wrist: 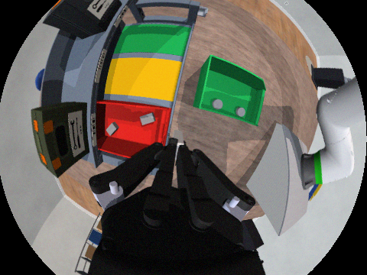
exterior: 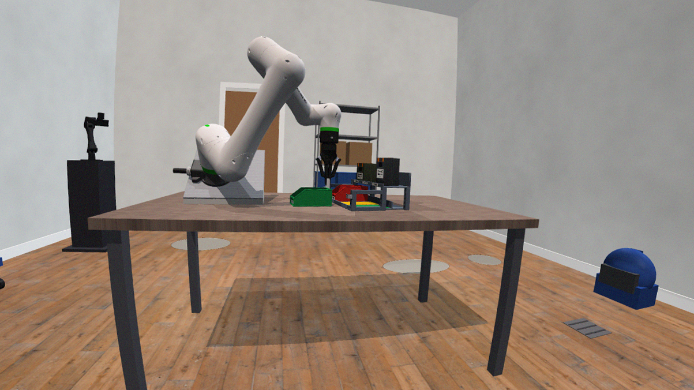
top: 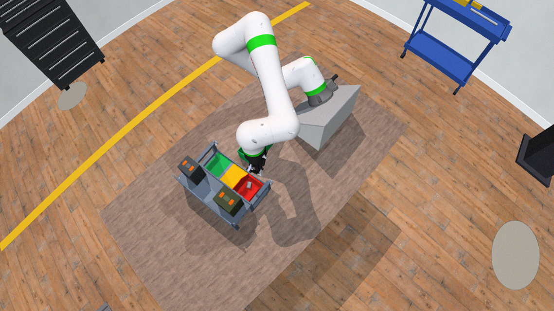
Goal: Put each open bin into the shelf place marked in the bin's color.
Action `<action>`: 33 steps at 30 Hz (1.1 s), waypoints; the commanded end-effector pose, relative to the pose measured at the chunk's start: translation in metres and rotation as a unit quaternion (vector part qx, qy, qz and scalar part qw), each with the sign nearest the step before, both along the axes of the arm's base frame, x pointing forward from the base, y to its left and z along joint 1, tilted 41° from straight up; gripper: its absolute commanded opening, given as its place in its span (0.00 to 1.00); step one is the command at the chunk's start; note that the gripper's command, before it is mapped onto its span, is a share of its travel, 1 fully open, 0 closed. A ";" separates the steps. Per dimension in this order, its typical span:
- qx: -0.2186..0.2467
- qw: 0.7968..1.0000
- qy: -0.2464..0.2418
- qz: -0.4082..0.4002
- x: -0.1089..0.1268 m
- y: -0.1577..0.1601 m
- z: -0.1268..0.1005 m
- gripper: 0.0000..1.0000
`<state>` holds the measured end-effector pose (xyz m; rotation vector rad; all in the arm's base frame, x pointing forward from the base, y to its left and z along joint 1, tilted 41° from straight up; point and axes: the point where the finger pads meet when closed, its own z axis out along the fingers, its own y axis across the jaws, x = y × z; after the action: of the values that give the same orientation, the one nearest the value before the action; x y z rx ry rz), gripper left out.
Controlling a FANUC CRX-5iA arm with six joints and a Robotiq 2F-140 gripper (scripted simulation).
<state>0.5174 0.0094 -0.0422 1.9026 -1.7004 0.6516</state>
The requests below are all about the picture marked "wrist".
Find red bin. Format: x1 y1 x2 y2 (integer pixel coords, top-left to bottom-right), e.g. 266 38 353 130
96 100 169 158

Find green bin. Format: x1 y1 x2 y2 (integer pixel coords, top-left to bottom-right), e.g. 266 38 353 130
193 54 266 126

